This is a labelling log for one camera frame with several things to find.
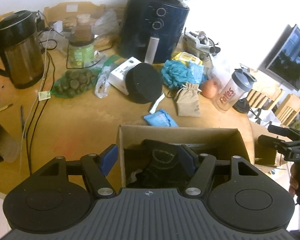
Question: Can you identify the steel electric kettle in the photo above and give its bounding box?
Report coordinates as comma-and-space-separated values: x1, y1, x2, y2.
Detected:
0, 10, 44, 89

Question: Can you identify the white product box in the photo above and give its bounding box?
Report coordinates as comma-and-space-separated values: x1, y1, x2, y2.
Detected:
108, 57, 141, 95

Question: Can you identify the teal bath loofah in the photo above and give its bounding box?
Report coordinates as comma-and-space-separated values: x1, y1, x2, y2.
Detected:
160, 60, 204, 90

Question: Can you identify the black round stand base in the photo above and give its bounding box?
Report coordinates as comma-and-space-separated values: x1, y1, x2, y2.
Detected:
233, 98, 250, 114

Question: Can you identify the blue wet wipes pack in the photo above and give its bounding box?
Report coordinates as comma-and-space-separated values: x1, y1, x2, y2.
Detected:
143, 109, 178, 127

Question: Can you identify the green net bag of nuts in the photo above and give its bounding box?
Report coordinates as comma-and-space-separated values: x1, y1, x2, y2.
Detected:
50, 68, 100, 99

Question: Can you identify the black power cable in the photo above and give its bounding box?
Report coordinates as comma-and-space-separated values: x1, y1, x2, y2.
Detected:
25, 33, 58, 177

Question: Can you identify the grey lid shaker bottle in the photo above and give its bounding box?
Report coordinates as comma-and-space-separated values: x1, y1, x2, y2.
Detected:
212, 68, 256, 112

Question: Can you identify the clear crumpled plastic bag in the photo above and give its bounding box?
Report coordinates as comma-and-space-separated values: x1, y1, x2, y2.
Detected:
94, 66, 110, 99

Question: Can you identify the wooden chair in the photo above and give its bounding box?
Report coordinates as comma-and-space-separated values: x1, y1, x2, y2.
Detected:
247, 85, 300, 127

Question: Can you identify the person's right hand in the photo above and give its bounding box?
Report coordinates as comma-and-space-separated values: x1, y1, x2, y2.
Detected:
288, 164, 300, 197

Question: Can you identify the cardboard box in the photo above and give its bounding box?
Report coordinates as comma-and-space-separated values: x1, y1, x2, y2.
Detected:
117, 125, 255, 187

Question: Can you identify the yellow wipes pack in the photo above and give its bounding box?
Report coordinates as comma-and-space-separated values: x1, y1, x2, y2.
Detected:
172, 51, 203, 66

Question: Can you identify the television screen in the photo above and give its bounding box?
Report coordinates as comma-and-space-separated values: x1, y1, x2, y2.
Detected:
258, 25, 300, 91

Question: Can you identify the red apple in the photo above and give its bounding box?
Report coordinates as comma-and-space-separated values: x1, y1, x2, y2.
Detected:
200, 80, 219, 99

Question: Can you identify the black round foam cushion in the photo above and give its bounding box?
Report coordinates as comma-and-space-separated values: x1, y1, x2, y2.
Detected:
125, 62, 163, 104

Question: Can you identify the green label jar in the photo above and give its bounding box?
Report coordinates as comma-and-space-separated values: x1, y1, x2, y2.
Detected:
68, 14, 95, 68

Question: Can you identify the white fabric strap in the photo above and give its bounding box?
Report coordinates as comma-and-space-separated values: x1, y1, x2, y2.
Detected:
148, 93, 166, 113

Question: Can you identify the dark blue air fryer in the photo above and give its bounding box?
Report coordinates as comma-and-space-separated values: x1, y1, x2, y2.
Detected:
117, 0, 190, 63

